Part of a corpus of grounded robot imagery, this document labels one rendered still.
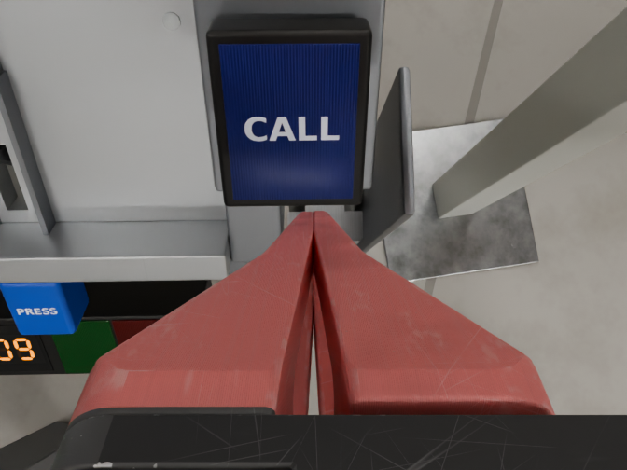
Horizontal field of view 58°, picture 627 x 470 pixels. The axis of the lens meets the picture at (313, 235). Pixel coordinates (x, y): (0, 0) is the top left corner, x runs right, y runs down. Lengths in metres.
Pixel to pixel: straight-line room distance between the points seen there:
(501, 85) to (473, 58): 0.07
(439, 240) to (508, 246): 0.12
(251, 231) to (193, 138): 0.04
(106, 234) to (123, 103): 0.05
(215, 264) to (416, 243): 0.76
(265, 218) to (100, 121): 0.07
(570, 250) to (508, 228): 0.11
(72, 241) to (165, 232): 0.03
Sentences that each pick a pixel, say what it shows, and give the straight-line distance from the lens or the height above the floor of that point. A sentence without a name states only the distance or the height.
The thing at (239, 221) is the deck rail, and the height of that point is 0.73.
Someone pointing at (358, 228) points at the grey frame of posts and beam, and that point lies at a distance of 0.30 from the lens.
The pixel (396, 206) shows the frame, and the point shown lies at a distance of 0.20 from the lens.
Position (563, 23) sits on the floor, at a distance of 1.15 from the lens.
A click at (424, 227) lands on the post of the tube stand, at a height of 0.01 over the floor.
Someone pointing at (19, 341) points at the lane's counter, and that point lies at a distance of 0.31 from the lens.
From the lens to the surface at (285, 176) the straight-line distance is 0.16.
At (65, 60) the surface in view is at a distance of 0.21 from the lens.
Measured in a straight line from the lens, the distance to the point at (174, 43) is 0.19.
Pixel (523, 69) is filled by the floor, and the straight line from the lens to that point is 1.09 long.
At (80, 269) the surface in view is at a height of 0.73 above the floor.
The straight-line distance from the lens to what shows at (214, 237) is 0.21.
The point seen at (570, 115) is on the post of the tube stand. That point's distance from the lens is 0.53.
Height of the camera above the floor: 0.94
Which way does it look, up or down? 83 degrees down
